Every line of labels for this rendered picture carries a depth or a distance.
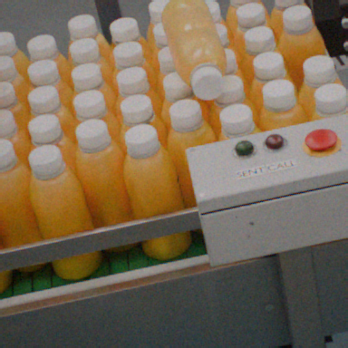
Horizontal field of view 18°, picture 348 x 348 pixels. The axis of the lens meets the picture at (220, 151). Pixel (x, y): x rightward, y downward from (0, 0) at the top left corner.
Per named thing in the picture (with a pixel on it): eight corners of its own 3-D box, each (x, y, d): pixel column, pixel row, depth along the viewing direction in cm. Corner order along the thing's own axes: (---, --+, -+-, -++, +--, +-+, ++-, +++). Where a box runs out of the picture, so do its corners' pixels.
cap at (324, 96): (310, 101, 136) (309, 90, 135) (339, 91, 137) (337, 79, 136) (324, 117, 133) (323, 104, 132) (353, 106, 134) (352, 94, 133)
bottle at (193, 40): (150, 24, 148) (169, 91, 135) (177, -16, 145) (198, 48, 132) (192, 43, 151) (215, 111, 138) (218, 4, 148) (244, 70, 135)
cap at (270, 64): (289, 64, 143) (287, 53, 142) (276, 81, 141) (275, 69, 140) (262, 61, 145) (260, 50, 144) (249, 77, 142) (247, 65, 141)
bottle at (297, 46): (279, 127, 161) (264, 29, 151) (304, 102, 165) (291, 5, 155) (318, 138, 157) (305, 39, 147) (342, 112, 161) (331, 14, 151)
